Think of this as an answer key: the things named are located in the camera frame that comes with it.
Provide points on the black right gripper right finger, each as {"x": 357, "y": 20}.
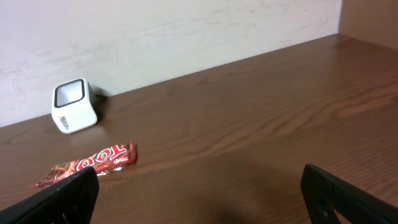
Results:
{"x": 326, "y": 195}

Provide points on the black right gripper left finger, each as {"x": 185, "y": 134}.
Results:
{"x": 72, "y": 200}

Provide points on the red chocolate bar wrapper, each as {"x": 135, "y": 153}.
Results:
{"x": 110, "y": 159}

